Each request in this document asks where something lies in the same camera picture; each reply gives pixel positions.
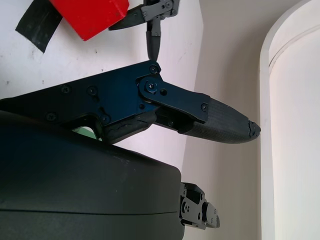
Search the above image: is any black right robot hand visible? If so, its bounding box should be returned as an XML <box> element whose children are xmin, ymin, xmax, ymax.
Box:
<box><xmin>0</xmin><ymin>59</ymin><xmax>262</xmax><ymax>240</ymax></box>

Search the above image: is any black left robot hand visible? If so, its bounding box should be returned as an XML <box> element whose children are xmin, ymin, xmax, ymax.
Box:
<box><xmin>108</xmin><ymin>0</ymin><xmax>180</xmax><ymax>61</ymax></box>

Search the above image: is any green cube block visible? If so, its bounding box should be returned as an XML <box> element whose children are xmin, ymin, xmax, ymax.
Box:
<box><xmin>72</xmin><ymin>125</ymin><xmax>98</xmax><ymax>141</ymax></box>

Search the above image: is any red cube block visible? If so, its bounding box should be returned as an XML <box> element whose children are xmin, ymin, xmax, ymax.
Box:
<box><xmin>48</xmin><ymin>0</ymin><xmax>130</xmax><ymax>41</ymax></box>

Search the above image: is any black tape strip marker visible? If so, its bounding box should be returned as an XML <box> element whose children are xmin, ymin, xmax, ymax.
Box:
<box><xmin>15</xmin><ymin>4</ymin><xmax>62</xmax><ymax>53</ymax></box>

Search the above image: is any white round column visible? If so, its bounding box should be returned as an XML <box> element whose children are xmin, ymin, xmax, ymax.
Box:
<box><xmin>259</xmin><ymin>0</ymin><xmax>320</xmax><ymax>240</ymax></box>

